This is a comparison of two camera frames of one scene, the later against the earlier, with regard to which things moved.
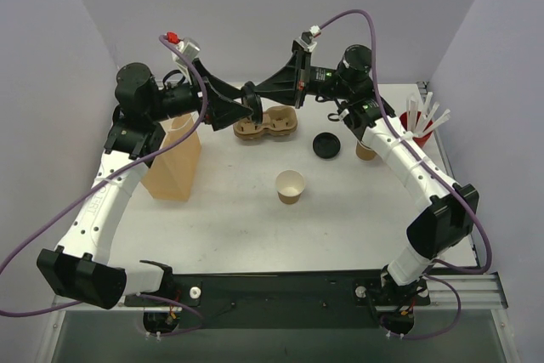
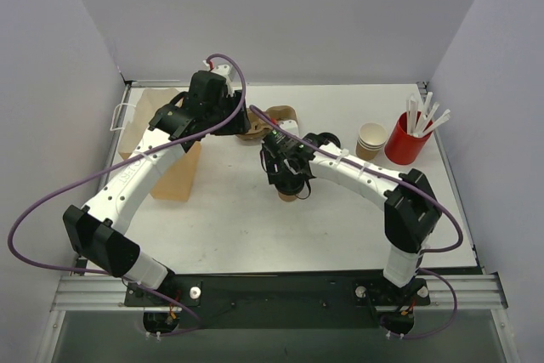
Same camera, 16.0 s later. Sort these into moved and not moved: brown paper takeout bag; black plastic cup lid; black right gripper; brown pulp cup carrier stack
Moved: black plastic cup lid; black right gripper
Not moved: brown pulp cup carrier stack; brown paper takeout bag
